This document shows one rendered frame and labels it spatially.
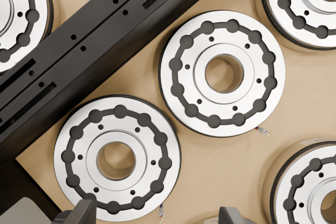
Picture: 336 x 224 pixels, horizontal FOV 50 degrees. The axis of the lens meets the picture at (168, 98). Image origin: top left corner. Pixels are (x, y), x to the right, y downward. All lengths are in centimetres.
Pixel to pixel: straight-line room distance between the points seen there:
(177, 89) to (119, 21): 9
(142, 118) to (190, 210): 10
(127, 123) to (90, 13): 10
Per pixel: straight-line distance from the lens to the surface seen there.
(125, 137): 28
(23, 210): 30
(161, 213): 29
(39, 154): 34
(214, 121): 29
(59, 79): 22
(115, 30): 22
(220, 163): 33
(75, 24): 23
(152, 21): 25
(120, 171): 32
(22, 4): 31
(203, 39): 29
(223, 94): 28
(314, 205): 32
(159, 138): 29
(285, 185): 31
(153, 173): 29
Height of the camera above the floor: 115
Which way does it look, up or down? 88 degrees down
